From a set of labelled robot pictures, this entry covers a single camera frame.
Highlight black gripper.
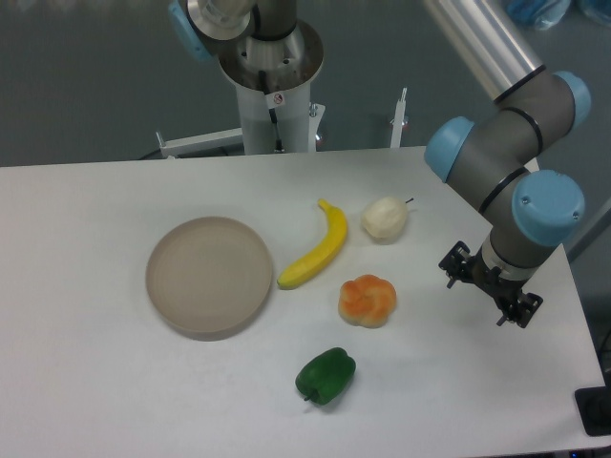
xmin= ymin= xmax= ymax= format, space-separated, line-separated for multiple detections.
xmin=438 ymin=240 xmax=543 ymax=328

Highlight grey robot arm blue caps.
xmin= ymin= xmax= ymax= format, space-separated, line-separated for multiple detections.
xmin=168 ymin=1 xmax=591 ymax=327

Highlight yellow banana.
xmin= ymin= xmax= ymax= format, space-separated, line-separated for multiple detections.
xmin=277 ymin=198 xmax=348 ymax=290

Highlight orange bread roll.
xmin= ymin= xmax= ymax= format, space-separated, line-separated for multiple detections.
xmin=338 ymin=275 xmax=397 ymax=328

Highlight white pear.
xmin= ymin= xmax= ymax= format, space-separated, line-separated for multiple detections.
xmin=360 ymin=196 xmax=412 ymax=241

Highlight black device at table edge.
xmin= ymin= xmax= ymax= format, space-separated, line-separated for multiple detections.
xmin=575 ymin=386 xmax=610 ymax=437

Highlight green bell pepper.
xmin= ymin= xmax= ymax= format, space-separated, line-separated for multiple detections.
xmin=295 ymin=347 xmax=356 ymax=406

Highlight blue plastic bag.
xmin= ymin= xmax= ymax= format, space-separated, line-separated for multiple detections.
xmin=505 ymin=0 xmax=572 ymax=31

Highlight beige round plate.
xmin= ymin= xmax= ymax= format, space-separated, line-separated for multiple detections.
xmin=145 ymin=217 xmax=273 ymax=341

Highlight white frame bracket right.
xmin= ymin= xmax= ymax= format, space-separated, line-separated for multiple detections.
xmin=390 ymin=87 xmax=409 ymax=148

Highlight white frame bracket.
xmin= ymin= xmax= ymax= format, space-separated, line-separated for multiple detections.
xmin=156 ymin=128 xmax=242 ymax=158
xmin=390 ymin=87 xmax=409 ymax=148

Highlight white frame bracket left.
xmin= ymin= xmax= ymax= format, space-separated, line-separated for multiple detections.
xmin=156 ymin=128 xmax=242 ymax=158

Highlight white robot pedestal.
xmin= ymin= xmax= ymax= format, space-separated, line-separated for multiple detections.
xmin=220 ymin=20 xmax=324 ymax=155

